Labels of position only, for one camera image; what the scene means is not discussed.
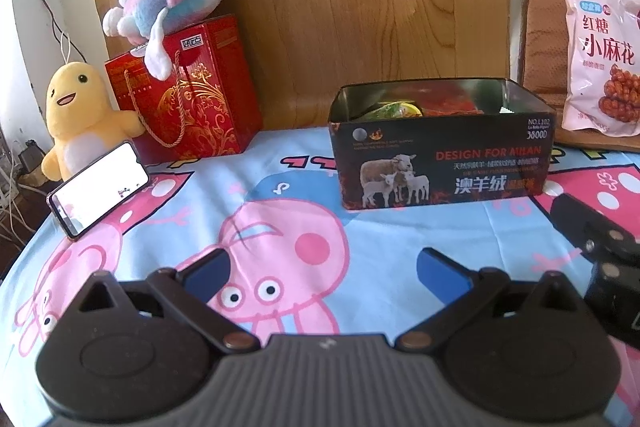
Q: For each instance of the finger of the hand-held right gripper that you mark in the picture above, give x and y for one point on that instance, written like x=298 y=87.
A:
x=580 y=217

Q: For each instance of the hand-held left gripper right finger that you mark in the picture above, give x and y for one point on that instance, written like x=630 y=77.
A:
x=440 y=274

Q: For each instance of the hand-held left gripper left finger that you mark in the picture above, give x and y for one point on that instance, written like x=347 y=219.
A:
x=207 y=274

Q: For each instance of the black sheep print tin box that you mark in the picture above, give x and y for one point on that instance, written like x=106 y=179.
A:
x=440 y=167

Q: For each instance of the green yellow snack packet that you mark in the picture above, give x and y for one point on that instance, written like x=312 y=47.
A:
x=395 y=111

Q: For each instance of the red snack packet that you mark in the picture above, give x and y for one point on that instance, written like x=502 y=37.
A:
x=450 y=101

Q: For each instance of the cartoon pig printed blanket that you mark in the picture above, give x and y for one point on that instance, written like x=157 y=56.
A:
x=175 y=207

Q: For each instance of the smartphone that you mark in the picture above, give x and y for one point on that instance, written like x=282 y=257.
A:
x=100 y=187

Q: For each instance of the pink snack bag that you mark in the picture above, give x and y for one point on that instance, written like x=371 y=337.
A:
x=600 y=57

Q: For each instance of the red gift bag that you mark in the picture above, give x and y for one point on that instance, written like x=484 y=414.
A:
x=200 y=107

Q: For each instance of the brown seat cushion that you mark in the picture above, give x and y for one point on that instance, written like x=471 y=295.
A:
x=540 y=47

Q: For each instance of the yellow plush toy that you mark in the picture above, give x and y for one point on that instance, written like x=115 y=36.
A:
x=80 y=117

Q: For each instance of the black power adapter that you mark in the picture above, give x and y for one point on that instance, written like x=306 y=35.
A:
x=29 y=155

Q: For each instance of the wooden headboard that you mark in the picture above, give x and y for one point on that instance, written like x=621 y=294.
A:
x=350 y=7

